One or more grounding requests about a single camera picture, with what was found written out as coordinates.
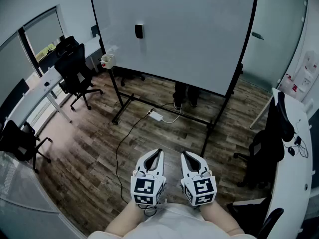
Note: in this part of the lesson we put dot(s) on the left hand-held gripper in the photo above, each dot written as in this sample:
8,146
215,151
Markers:
144,185

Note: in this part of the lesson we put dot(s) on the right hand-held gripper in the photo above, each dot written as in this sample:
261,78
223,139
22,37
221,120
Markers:
202,188

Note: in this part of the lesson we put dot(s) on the black whiteboard eraser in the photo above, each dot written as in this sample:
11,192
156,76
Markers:
139,31

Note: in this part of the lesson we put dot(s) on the person's left forearm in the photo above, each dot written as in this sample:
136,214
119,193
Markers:
124,218

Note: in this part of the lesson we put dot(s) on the person's right forearm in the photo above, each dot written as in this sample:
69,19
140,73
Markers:
219,216

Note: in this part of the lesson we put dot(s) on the whiteboard on black rolling stand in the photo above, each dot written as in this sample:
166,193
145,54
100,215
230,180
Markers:
174,34

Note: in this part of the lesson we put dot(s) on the white power strip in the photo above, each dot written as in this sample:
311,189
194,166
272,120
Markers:
155,116

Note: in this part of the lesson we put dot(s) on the person's white shirt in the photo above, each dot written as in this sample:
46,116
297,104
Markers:
172,225

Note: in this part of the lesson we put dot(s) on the black office chair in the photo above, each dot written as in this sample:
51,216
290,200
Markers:
66,43
259,218
269,146
17,143
74,68
129,78

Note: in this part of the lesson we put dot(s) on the black computer mouse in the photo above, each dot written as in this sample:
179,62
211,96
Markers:
291,151

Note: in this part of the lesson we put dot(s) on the curved white desk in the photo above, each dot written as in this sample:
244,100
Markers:
294,183

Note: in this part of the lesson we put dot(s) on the black power adapter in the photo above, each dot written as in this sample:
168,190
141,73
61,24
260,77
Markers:
297,140

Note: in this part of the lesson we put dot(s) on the white marker holder box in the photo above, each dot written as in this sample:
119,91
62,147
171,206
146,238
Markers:
109,61

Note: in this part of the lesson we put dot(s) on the long white desk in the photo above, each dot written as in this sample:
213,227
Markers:
32,96

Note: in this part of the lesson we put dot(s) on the small black divider panel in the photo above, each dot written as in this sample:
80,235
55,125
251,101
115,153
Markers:
94,31

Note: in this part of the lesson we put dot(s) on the large black divider panel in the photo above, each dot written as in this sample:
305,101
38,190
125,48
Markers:
13,98

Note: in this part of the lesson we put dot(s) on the frosted glass door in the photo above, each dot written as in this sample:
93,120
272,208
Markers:
276,34

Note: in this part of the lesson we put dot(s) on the grey window blind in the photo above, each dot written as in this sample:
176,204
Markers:
10,66
43,31

